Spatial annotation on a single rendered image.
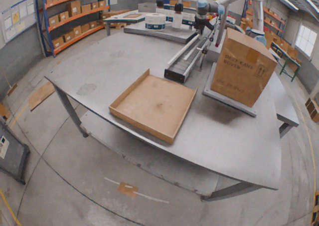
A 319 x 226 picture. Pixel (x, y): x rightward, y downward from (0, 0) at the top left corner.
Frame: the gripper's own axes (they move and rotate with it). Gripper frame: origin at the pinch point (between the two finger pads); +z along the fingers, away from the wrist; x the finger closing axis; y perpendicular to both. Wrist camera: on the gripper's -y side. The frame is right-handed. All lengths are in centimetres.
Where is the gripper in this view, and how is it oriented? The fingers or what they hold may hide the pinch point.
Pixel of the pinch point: (202, 35)
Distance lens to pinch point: 119.0
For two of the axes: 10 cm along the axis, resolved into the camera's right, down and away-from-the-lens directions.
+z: 1.7, 2.6, 9.5
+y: -8.9, -3.8, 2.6
